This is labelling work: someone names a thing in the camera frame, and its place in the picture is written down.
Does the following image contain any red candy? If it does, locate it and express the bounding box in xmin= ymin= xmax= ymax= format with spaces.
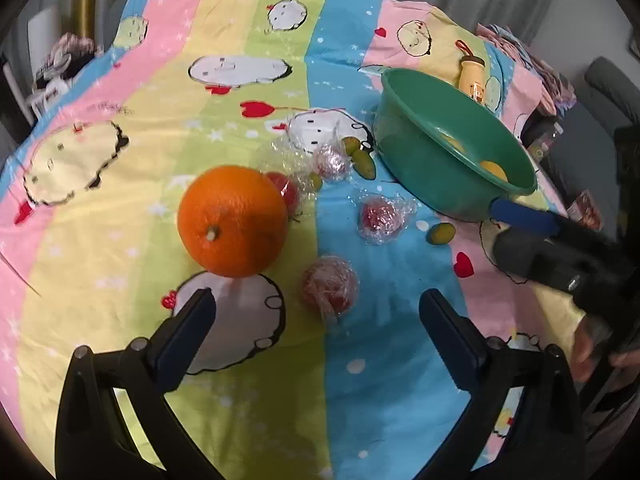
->
xmin=300 ymin=255 xmax=360 ymax=323
xmin=356 ymin=195 xmax=418 ymax=246
xmin=312 ymin=142 xmax=352 ymax=183

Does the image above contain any yellow bear print bottle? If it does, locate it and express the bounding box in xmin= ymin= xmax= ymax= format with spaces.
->
xmin=456 ymin=40 xmax=488 ymax=104

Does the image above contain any plastic red fruit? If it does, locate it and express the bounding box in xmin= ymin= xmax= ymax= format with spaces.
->
xmin=262 ymin=170 xmax=303 ymax=223

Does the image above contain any clear plastic wrap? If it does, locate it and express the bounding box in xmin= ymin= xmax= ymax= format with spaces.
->
xmin=270 ymin=132 xmax=321 ymax=181

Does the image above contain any green plastic bowl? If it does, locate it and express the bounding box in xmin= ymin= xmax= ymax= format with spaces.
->
xmin=372 ymin=67 xmax=538 ymax=223

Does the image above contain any yellow lemon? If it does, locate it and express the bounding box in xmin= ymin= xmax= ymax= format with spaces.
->
xmin=477 ymin=160 xmax=508 ymax=183

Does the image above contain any striped cartoon printed blanket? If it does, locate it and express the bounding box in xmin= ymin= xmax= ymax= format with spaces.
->
xmin=0 ymin=0 xmax=591 ymax=480

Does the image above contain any grey chair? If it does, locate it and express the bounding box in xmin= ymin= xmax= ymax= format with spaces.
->
xmin=585 ymin=57 xmax=640 ymax=128

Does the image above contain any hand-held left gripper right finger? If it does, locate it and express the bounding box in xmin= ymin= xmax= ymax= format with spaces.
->
xmin=419 ymin=289 xmax=586 ymax=480

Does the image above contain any dark patterned cloth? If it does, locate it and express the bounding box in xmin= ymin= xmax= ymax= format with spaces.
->
xmin=30 ymin=32 xmax=104 ymax=111

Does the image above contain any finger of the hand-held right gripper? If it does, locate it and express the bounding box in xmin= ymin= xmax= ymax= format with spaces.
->
xmin=489 ymin=197 xmax=568 ymax=239
xmin=492 ymin=230 xmax=581 ymax=292

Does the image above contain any clear plastic bottle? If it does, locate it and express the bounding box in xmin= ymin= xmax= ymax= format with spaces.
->
xmin=522 ymin=117 xmax=566 ymax=161

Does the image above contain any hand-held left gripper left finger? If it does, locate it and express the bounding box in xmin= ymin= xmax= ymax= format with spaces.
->
xmin=54 ymin=287 xmax=236 ymax=480

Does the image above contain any red packet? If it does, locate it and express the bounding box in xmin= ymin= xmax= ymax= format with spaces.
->
xmin=567 ymin=190 xmax=604 ymax=231

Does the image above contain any person's right hand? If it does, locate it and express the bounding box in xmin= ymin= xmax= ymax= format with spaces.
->
xmin=570 ymin=316 xmax=640 ymax=392

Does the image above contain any orange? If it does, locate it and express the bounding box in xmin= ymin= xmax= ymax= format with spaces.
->
xmin=177 ymin=165 xmax=290 ymax=278

